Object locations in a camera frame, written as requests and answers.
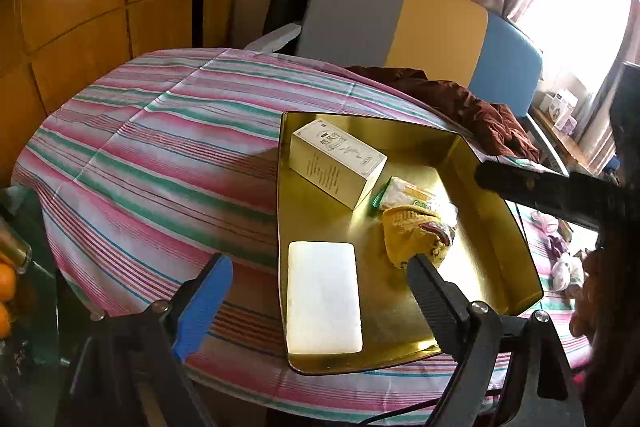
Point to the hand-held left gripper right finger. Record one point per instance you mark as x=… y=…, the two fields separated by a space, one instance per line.
x=435 y=302

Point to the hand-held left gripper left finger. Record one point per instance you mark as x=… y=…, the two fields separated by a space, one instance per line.
x=205 y=302

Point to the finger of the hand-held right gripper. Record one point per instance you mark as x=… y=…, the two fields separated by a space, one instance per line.
x=530 y=189

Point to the gold metal tray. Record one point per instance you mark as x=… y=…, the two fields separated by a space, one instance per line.
x=385 y=307

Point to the yellow snack packet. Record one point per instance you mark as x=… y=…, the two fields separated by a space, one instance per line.
x=405 y=237

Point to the white rectangular block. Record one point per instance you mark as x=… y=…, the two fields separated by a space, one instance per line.
x=325 y=297

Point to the green white snack packet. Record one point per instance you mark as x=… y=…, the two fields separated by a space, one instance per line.
x=410 y=194

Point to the white cardboard box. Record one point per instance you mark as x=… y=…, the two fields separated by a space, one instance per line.
x=335 y=162

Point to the person's right forearm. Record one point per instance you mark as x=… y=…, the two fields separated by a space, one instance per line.
x=620 y=332

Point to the person's right hand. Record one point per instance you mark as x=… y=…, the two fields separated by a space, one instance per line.
x=587 y=292

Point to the wooden desk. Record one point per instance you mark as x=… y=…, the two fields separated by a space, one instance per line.
x=570 y=152

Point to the lilac box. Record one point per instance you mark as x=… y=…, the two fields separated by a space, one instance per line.
x=569 y=126

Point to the white printed box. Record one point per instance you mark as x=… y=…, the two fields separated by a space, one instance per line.
x=557 y=107

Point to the dark red cloth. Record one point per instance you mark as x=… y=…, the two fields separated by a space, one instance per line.
x=475 y=112

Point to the window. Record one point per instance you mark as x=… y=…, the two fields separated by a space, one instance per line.
x=585 y=7

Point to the pink green striped tablecloth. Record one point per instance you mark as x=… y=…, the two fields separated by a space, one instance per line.
x=150 y=157

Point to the glass jar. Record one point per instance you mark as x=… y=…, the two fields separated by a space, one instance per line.
x=15 y=249

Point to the orange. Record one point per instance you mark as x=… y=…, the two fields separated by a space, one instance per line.
x=6 y=283
x=4 y=319

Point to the grey yellow blue chair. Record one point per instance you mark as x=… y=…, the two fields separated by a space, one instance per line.
x=360 y=17

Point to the wooden wardrobe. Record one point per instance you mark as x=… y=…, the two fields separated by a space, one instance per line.
x=100 y=7

